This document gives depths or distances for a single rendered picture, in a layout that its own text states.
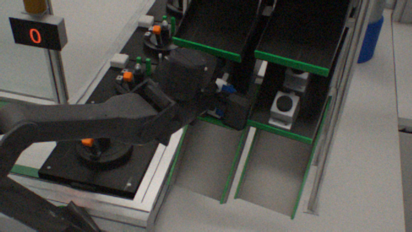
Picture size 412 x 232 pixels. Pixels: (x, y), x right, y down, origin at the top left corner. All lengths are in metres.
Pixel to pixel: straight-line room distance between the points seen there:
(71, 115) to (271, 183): 0.56
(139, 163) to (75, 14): 0.96
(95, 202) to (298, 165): 0.46
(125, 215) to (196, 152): 0.21
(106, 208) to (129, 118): 0.47
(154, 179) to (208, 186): 0.15
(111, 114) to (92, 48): 1.14
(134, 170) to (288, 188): 0.36
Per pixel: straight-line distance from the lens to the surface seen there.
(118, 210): 1.15
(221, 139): 1.12
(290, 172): 1.11
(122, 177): 1.20
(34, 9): 1.24
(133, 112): 0.73
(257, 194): 1.12
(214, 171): 1.12
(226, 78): 0.97
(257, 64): 1.02
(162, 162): 1.24
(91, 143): 1.16
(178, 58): 0.75
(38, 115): 0.66
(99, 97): 1.43
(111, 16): 2.03
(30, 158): 1.37
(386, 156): 1.51
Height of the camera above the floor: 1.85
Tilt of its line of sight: 41 degrees down
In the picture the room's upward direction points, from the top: 2 degrees clockwise
